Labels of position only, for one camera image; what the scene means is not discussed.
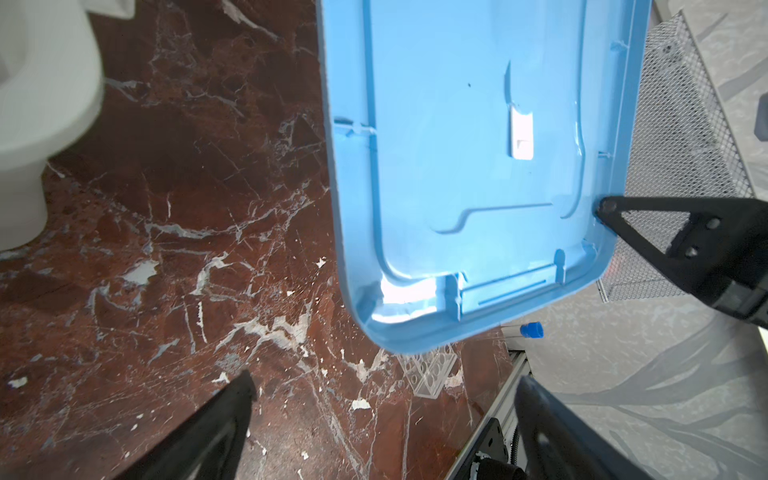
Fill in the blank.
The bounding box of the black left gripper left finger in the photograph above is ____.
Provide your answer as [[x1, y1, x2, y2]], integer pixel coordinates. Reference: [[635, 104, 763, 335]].
[[118, 370, 258, 479]]

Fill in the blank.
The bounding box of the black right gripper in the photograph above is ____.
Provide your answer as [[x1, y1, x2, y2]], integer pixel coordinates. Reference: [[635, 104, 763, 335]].
[[596, 196, 767, 327]]

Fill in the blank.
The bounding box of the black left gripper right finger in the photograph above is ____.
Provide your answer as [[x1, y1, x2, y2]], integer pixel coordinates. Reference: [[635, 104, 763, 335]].
[[514, 376, 651, 480]]

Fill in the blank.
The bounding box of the blue capped test tube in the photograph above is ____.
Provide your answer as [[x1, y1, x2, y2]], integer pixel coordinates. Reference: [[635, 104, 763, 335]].
[[502, 322, 544, 339]]

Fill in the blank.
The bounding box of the clear test tube rack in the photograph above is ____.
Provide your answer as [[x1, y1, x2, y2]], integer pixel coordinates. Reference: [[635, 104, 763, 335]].
[[396, 345, 458, 400]]

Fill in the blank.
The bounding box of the blue plastic bin lid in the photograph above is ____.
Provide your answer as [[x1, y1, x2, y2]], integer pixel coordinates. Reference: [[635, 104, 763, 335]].
[[317, 1, 652, 354]]

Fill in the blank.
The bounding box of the white plastic storage bin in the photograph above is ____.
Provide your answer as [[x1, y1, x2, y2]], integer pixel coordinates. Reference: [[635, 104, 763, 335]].
[[1, 0, 135, 250]]

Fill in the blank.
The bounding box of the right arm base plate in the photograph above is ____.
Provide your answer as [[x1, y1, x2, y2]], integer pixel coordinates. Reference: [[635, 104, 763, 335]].
[[455, 417, 527, 480]]

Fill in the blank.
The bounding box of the aluminium frame profile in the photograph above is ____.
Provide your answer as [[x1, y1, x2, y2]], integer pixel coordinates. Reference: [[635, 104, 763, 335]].
[[445, 350, 531, 479]]

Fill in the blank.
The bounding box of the white wire mesh basket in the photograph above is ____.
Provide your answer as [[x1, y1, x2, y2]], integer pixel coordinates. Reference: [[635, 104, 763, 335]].
[[597, 11, 756, 303]]

